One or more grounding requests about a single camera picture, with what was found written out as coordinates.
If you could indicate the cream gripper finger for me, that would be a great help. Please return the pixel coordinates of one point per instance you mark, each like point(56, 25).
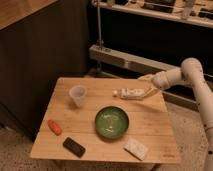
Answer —
point(151, 92)
point(147, 77)

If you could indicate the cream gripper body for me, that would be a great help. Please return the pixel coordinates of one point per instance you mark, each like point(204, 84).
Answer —
point(159, 81)

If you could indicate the translucent white cup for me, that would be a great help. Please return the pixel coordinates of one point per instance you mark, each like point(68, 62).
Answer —
point(78, 94)

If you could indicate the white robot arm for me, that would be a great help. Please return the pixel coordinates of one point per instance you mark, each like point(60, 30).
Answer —
point(189, 73)

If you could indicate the green ceramic bowl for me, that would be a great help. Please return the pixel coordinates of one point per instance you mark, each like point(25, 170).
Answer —
point(111, 122)

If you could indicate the metal shelf rack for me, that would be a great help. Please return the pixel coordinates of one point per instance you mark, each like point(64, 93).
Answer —
point(148, 45)

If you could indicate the wooden table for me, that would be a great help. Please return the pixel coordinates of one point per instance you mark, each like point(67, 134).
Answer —
point(85, 110)

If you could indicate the beige sponge block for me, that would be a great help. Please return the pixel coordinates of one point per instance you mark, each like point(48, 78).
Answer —
point(136, 148)

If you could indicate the black smartphone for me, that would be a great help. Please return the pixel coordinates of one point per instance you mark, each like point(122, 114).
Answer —
point(74, 147)

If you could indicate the orange carrot toy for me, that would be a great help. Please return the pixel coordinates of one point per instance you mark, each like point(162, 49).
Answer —
point(54, 127)

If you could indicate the dark wooden cabinet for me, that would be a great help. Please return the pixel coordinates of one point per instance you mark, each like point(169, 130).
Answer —
point(34, 53)

